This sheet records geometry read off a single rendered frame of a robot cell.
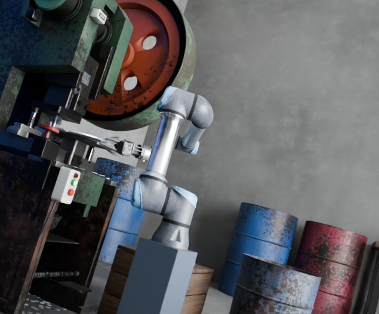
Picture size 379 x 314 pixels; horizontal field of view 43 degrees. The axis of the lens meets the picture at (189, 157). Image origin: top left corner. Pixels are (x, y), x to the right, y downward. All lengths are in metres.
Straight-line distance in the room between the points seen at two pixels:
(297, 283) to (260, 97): 3.42
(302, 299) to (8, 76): 1.73
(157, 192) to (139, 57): 1.02
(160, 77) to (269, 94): 3.12
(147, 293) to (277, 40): 4.33
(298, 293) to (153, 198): 0.93
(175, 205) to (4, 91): 0.95
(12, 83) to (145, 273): 1.07
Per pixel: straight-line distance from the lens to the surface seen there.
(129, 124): 2.59
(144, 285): 1.90
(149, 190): 1.89
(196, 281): 2.44
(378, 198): 5.23
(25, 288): 2.01
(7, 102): 2.35
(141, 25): 2.77
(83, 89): 2.34
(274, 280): 2.41
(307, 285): 2.47
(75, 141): 2.20
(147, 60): 2.66
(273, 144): 5.37
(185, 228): 1.91
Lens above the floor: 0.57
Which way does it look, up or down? 7 degrees up
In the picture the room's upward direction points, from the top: 17 degrees clockwise
